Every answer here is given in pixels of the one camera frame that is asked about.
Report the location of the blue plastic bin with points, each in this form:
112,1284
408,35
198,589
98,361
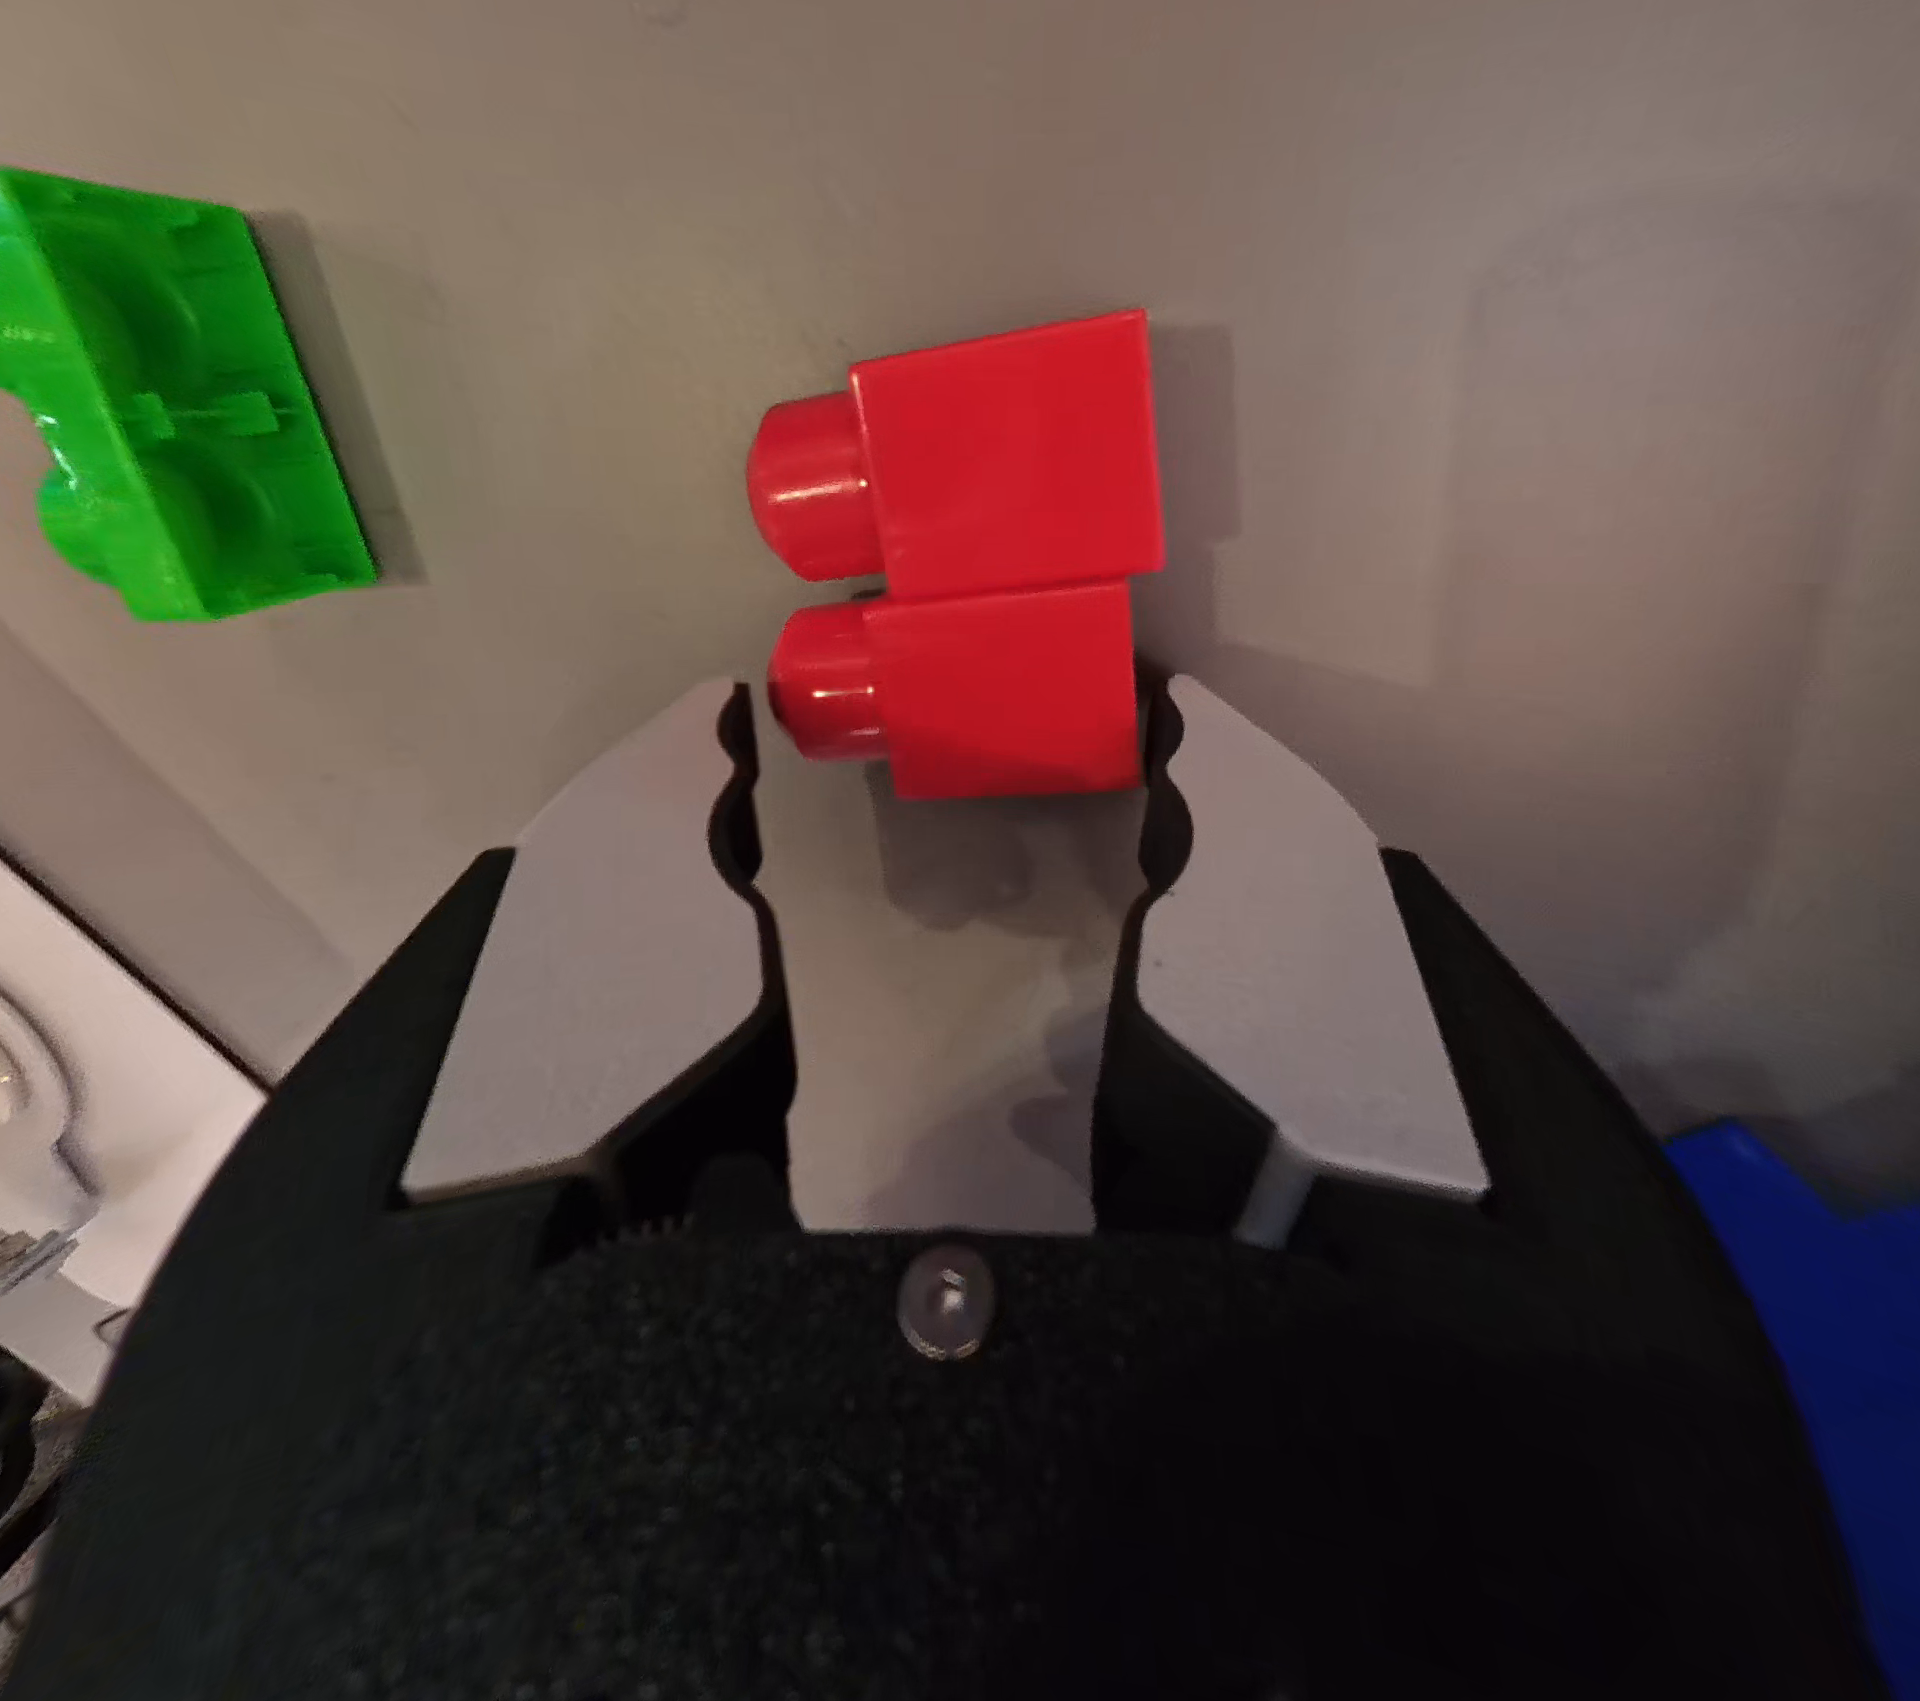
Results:
1830,1360

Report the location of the red one-stud building block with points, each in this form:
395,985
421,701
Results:
1019,455
1006,696

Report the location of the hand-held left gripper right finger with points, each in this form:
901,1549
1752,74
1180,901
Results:
1288,981

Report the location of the green two-stud building block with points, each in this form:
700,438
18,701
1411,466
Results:
193,411

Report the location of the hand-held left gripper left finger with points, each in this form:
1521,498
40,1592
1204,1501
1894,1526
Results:
596,981

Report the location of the white document stand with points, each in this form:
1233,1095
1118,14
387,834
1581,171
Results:
119,1131

